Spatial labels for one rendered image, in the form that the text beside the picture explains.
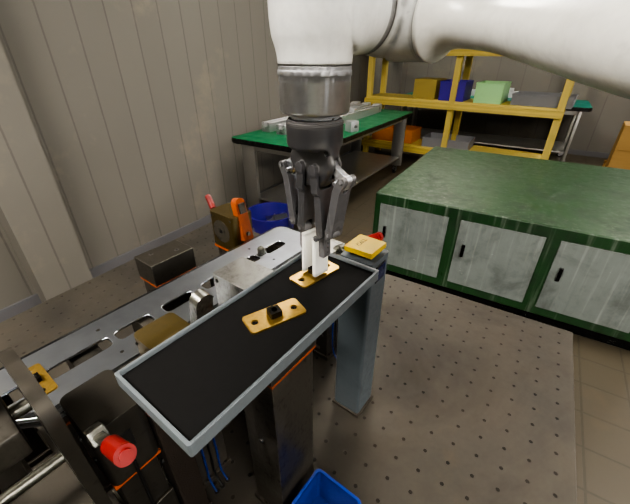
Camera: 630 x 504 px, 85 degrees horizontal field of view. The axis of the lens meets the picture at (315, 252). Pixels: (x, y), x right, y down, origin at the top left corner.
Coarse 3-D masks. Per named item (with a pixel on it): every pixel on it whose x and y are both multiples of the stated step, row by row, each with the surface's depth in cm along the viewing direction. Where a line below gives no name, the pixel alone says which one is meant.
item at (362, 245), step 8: (352, 240) 67; (360, 240) 67; (368, 240) 67; (376, 240) 67; (344, 248) 66; (352, 248) 64; (360, 248) 64; (368, 248) 64; (376, 248) 64; (368, 256) 63
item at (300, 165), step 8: (296, 168) 48; (304, 168) 47; (296, 176) 49; (304, 176) 48; (296, 184) 49; (304, 184) 49; (304, 192) 49; (304, 200) 50; (312, 200) 51; (304, 208) 51; (312, 208) 52; (304, 216) 52; (312, 216) 53; (304, 224) 52; (312, 224) 54
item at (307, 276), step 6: (330, 264) 59; (312, 270) 55; (330, 270) 57; (336, 270) 57; (294, 276) 55; (300, 276) 55; (306, 276) 55; (312, 276) 55; (318, 276) 55; (324, 276) 56; (294, 282) 54; (300, 282) 54; (306, 282) 54; (312, 282) 54
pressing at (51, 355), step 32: (224, 256) 93; (256, 256) 93; (288, 256) 93; (160, 288) 80; (192, 288) 80; (96, 320) 71; (128, 320) 71; (32, 352) 63; (64, 352) 63; (128, 352) 63; (0, 384) 57; (64, 384) 57; (32, 416) 52
